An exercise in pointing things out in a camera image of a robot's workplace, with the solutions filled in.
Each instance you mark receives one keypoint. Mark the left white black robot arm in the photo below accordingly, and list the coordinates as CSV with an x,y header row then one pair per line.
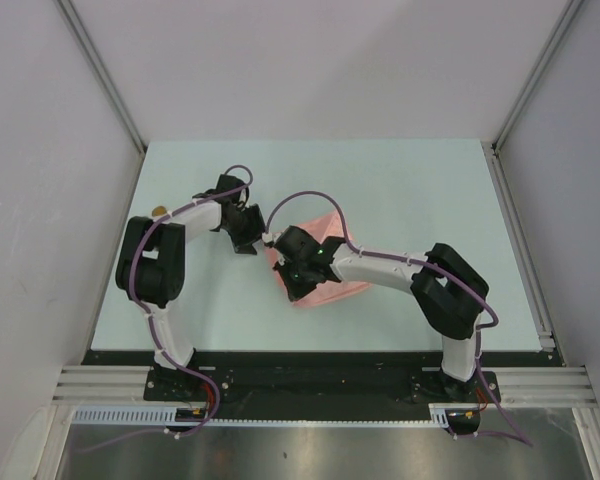
x,y
151,265

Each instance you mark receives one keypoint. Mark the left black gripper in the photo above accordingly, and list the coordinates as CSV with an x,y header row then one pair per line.
x,y
242,244

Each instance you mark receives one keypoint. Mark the right aluminium table rail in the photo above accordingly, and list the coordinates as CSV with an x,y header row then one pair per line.
x,y
522,253

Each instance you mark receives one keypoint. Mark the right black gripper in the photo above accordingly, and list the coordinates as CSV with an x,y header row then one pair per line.
x,y
294,291

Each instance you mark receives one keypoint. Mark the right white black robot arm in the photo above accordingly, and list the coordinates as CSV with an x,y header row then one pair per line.
x,y
449,292

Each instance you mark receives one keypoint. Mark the right aluminium frame post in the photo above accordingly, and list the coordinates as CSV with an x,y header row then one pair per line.
x,y
558,35

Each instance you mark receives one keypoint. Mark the white slotted cable duct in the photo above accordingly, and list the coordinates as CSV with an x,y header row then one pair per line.
x,y
185,418

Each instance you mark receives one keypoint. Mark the gold spoon teal handle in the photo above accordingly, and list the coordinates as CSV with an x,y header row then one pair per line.
x,y
159,211

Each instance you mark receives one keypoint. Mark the front aluminium cross rail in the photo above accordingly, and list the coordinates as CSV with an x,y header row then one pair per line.
x,y
532,387

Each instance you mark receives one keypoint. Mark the aluminium frame post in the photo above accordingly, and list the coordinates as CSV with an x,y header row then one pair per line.
x,y
86,45
558,35

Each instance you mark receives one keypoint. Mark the left aluminium frame post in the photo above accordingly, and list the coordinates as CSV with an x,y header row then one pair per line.
x,y
86,45

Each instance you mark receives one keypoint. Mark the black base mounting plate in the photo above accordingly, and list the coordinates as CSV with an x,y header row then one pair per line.
x,y
345,385

